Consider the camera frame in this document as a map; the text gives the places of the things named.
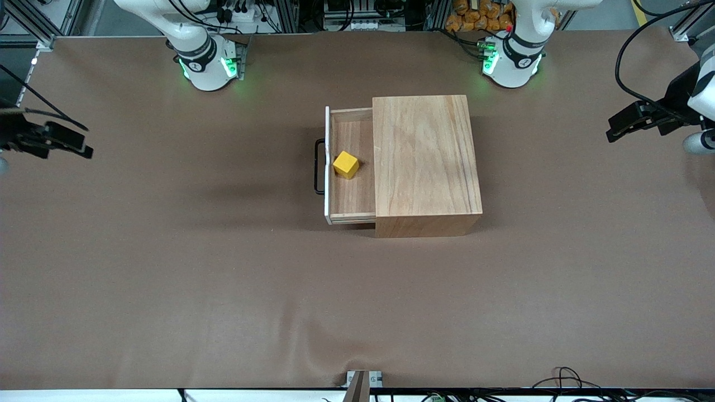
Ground yellow wooden block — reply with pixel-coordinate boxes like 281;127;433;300
333;151;360;180

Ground wooden drawer with black handle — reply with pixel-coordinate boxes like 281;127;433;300
313;106;377;226

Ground light wooden drawer cabinet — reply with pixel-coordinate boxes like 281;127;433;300
373;95;484;239

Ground pile of orange objects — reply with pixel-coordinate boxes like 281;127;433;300
445;0;513;33

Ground white power strip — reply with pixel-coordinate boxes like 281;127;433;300
215;3;264;26

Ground brown table cloth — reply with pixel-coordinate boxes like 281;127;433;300
0;25;715;390

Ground white device with ports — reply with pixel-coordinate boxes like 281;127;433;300
323;16;387;32

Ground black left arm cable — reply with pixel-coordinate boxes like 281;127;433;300
614;0;715;112

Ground aluminium frame profile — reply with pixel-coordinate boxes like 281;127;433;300
0;0;58;52
669;0;715;43

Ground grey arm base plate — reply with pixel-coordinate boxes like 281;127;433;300
233;33;251;80

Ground black looped cables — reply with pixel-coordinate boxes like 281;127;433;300
531;366;715;402

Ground metal table edge bracket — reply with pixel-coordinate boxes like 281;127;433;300
345;370;384;402

